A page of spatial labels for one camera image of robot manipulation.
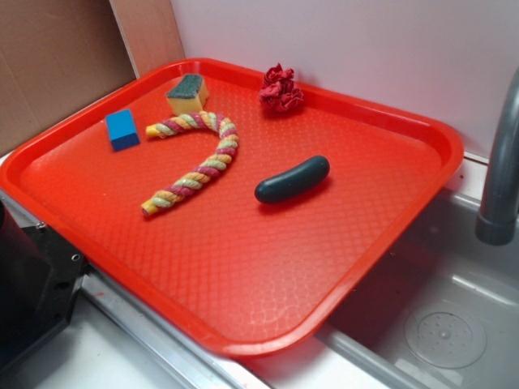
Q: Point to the grey plastic sink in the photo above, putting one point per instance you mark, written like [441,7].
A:
[439,310]

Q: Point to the blue block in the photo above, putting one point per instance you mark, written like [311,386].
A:
[122,130]

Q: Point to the green and yellow sponge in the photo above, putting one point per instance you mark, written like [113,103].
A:
[189,95]

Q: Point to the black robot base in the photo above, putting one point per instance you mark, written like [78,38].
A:
[40,276]

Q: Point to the dark green toy pickle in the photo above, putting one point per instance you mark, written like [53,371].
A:
[293,182]

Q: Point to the crumpled red cloth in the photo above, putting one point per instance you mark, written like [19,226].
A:
[279,93]

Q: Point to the grey faucet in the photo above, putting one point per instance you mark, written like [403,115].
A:
[497,215]

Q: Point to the brown cardboard panel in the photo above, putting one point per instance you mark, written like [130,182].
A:
[58,57]

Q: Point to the red plastic tray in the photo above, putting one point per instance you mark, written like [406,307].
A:
[240,277]

